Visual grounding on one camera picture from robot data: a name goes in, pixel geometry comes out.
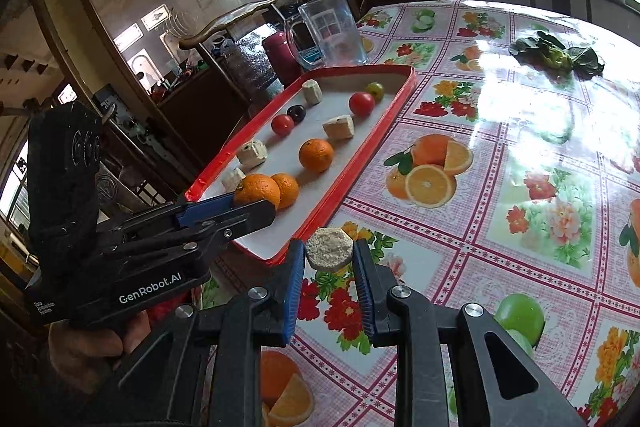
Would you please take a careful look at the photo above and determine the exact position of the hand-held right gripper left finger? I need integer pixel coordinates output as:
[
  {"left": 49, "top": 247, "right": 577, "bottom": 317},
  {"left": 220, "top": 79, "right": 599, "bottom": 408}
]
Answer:
[{"left": 100, "top": 239, "right": 306, "bottom": 427}]

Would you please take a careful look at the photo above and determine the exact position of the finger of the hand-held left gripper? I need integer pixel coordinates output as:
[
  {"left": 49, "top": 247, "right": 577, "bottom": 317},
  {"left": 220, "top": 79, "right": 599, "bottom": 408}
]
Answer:
[
  {"left": 174, "top": 195, "right": 237, "bottom": 229},
  {"left": 184, "top": 200, "right": 277, "bottom": 254}
]

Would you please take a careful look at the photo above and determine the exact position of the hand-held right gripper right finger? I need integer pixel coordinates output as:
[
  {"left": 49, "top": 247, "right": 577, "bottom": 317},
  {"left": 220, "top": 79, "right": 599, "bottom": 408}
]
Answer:
[{"left": 352, "top": 239, "right": 586, "bottom": 427}]

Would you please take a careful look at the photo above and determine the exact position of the orange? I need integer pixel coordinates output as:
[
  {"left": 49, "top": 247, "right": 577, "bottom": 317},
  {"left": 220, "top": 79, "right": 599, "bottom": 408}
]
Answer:
[
  {"left": 271, "top": 173, "right": 300, "bottom": 210},
  {"left": 298, "top": 138, "right": 335, "bottom": 172},
  {"left": 234, "top": 173, "right": 281, "bottom": 210}
]

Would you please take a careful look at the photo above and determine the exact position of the red rimmed white tray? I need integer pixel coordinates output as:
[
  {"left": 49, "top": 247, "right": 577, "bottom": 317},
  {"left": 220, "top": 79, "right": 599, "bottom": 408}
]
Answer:
[{"left": 184, "top": 64, "right": 417, "bottom": 267}]

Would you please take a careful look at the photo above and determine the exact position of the large red tomato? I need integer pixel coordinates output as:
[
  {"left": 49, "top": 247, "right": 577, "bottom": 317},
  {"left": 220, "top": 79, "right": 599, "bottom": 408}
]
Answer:
[{"left": 348, "top": 91, "right": 376, "bottom": 118}]

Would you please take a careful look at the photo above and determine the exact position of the person's left hand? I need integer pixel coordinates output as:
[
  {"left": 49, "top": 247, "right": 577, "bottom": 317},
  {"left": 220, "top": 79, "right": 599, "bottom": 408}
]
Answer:
[{"left": 47, "top": 311, "right": 152, "bottom": 394}]

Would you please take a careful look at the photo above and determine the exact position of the dark wooden cabinet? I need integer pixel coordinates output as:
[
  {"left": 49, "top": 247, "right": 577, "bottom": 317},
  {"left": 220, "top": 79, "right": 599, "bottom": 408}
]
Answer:
[{"left": 157, "top": 67, "right": 252, "bottom": 168}]

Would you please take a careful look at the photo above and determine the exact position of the floral fruit print tablecloth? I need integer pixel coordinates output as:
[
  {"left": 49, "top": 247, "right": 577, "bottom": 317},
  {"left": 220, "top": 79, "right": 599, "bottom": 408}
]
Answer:
[{"left": 200, "top": 0, "right": 640, "bottom": 427}]

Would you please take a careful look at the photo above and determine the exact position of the red cup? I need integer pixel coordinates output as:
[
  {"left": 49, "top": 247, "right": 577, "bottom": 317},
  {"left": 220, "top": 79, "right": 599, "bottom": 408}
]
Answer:
[{"left": 262, "top": 32, "right": 304, "bottom": 88}]

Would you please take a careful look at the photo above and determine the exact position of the clear glass mug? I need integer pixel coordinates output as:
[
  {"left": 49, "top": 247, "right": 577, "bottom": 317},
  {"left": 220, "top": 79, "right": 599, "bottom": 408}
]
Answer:
[{"left": 285, "top": 0, "right": 370, "bottom": 70}]

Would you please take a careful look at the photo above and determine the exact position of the leafy green vegetable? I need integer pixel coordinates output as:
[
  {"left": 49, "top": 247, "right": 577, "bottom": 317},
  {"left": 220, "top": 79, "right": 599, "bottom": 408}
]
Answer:
[{"left": 509, "top": 32, "right": 606, "bottom": 79}]

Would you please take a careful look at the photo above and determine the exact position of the wooden chair with curved rail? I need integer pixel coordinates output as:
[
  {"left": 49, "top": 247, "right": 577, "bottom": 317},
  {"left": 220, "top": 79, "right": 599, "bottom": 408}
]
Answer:
[{"left": 179, "top": 0, "right": 279, "bottom": 108}]

